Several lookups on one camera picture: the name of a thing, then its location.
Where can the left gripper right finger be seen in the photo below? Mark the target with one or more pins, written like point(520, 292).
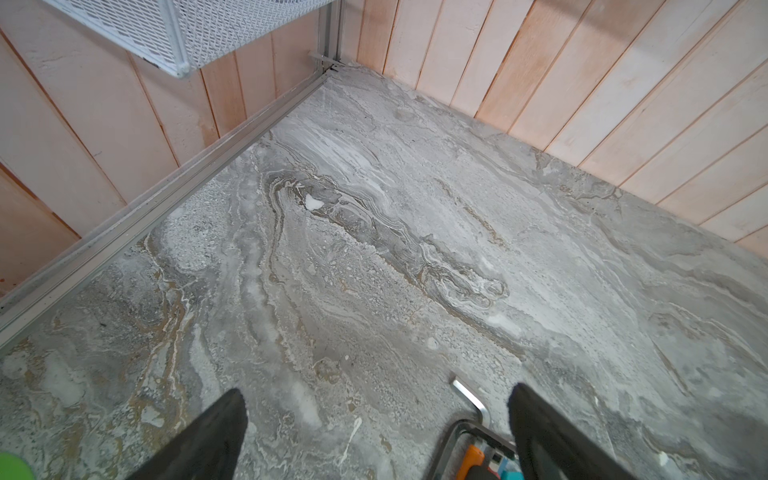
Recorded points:
point(550, 446)

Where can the green plastic cup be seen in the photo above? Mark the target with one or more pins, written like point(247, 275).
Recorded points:
point(14, 468)

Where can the silver hex key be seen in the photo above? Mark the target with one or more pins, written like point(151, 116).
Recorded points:
point(474, 399)

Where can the white wire mesh shelf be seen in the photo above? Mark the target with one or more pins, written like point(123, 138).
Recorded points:
point(181, 36)

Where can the yellow black utility knife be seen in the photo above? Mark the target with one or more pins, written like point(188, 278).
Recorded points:
point(483, 457)

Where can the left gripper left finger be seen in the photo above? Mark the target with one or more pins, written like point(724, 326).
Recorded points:
point(208, 448)

